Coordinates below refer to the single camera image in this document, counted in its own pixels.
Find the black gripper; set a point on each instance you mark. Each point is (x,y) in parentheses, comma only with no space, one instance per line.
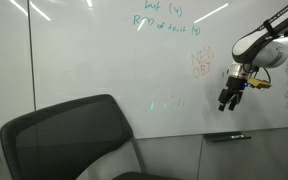
(231,93)

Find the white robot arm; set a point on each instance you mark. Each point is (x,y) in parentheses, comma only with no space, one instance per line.
(252,55)

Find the green whiteboard marker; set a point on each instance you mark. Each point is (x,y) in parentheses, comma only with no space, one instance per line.
(237,136)

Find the black marker tray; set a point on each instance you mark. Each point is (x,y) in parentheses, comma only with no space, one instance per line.
(224,136)

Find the large white whiteboard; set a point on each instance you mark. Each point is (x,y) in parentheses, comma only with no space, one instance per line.
(164,61)

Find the black mesh office chair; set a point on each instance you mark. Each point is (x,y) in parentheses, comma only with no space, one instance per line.
(59,142)

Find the narrow left whiteboard panel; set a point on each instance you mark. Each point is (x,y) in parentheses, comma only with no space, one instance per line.
(16,90)

